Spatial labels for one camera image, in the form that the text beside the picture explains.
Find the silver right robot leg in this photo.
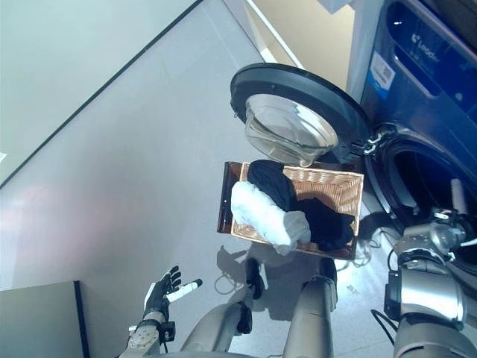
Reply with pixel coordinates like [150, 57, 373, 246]
[285, 275, 336, 358]

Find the grey box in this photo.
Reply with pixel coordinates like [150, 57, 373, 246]
[0, 280, 90, 358]

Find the black right robot foot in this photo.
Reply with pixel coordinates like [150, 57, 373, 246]
[320, 257, 338, 284]

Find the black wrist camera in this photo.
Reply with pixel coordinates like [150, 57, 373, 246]
[383, 270, 403, 321]
[159, 321, 176, 342]

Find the white looped floor cable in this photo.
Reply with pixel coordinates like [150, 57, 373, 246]
[214, 274, 249, 298]

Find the blue white barcode sticker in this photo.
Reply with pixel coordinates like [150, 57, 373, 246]
[364, 54, 396, 90]

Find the wicker laundry basket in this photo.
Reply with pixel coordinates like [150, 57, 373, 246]
[230, 161, 364, 260]

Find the white tangled floor cable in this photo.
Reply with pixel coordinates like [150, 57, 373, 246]
[350, 223, 398, 269]

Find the right five-finger robot hand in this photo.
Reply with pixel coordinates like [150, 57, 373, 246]
[430, 178, 477, 245]

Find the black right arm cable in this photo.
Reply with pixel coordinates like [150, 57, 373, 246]
[370, 308, 399, 346]

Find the dark grey washing machine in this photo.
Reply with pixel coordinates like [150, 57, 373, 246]
[359, 0, 477, 262]

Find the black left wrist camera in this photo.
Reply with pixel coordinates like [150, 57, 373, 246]
[159, 321, 176, 342]

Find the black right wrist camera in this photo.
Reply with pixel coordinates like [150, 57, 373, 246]
[383, 270, 403, 321]

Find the white garment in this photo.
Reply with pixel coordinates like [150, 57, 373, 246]
[230, 180, 312, 257]

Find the left five-finger robot hand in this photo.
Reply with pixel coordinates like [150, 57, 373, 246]
[144, 265, 204, 318]

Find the round glass washer door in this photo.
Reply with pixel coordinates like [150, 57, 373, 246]
[230, 63, 373, 169]

